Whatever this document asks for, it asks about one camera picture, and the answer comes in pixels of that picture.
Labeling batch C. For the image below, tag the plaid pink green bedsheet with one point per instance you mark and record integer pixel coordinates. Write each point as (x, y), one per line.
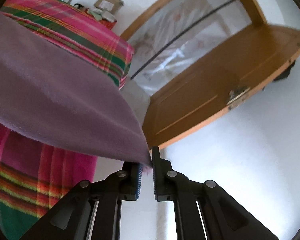
(35, 176)

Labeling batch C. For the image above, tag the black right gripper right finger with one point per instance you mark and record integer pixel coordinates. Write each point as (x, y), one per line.
(203, 210)

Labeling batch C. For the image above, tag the purple fleece pants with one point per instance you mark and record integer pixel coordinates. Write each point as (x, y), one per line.
(56, 98)

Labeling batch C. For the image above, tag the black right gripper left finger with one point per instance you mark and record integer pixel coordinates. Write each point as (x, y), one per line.
(91, 210)

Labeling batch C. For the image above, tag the wooden door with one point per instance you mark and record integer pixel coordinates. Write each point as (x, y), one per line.
(220, 81)

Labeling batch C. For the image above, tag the red gift box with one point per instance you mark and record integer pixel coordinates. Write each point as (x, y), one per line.
(103, 17)

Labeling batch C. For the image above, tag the brown cardboard box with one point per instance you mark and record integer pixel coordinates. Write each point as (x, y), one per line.
(111, 6)

